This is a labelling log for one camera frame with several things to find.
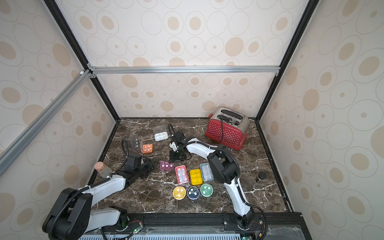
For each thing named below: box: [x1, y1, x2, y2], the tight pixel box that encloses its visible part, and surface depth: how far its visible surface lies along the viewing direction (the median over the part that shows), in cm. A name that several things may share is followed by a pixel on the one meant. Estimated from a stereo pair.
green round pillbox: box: [200, 183, 214, 197], surface depth 85 cm
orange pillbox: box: [142, 144, 153, 154], surface depth 102 cm
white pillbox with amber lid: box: [190, 168, 203, 186], surface depth 89 cm
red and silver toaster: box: [205, 107, 250, 150], surface depth 97 cm
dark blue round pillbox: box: [187, 186, 200, 200], surface depth 85 cm
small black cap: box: [258, 171, 267, 180], surface depth 81 cm
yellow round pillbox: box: [172, 186, 187, 201], surface depth 84 cm
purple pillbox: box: [159, 160, 175, 170], surface depth 94 cm
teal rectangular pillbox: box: [200, 162, 214, 182], surface depth 91 cm
